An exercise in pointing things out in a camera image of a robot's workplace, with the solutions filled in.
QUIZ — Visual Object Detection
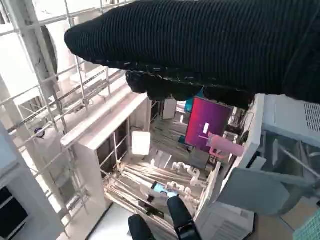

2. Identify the white labelled box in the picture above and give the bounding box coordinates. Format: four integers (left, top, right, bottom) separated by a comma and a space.
196, 199, 257, 240

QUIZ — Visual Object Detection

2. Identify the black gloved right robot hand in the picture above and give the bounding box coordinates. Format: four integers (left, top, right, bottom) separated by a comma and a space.
63, 0, 320, 110

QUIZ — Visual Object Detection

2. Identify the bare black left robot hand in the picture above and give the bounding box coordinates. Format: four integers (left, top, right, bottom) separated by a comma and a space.
128, 196, 201, 240

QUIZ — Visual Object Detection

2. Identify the red purple monitor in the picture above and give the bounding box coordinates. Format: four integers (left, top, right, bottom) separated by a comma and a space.
184, 96, 232, 153

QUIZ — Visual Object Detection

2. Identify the white shelf cabinet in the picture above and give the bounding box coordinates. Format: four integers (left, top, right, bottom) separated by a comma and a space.
60, 94, 152, 177

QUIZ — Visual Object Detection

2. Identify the blue screen phone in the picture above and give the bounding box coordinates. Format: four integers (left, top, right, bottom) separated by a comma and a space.
151, 181, 179, 200

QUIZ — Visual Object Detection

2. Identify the white glowing panel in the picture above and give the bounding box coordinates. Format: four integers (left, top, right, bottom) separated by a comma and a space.
130, 130, 152, 156

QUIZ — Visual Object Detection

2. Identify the green cutting mat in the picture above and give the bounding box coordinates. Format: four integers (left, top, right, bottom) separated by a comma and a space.
291, 212, 320, 240

